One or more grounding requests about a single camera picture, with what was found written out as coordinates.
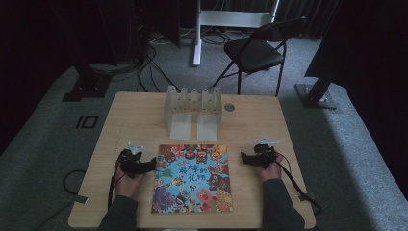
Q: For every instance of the black stand with flat base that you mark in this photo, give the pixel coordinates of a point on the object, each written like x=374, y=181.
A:
x=86, y=86

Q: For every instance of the small round dark coin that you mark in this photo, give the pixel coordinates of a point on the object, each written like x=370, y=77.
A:
x=229, y=107

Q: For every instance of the colourful cartoon picture book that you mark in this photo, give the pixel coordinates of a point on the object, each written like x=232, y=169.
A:
x=192, y=179

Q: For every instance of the clear acrylic book rack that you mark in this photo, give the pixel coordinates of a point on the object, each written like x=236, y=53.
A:
x=192, y=106

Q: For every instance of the black floor tape marking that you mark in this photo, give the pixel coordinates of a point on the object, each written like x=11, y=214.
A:
x=87, y=122

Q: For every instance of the black slanted stand with base plate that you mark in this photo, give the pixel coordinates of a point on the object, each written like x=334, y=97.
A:
x=316, y=93

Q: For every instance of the white metal desk frame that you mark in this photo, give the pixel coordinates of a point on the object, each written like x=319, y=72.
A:
x=224, y=18

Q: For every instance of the grey floor tape piece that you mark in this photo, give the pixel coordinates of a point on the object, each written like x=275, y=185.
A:
x=77, y=199

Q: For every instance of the person's left hand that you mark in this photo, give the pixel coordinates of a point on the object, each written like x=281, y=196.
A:
x=131, y=187

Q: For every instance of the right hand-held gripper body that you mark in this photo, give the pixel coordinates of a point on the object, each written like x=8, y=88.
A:
x=265, y=155

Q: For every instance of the person's right hand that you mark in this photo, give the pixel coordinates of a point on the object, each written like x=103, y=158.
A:
x=272, y=174

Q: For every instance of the black folding chair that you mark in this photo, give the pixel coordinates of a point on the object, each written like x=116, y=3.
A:
x=256, y=54

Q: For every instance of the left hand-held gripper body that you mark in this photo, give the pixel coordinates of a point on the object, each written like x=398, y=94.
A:
x=131, y=160

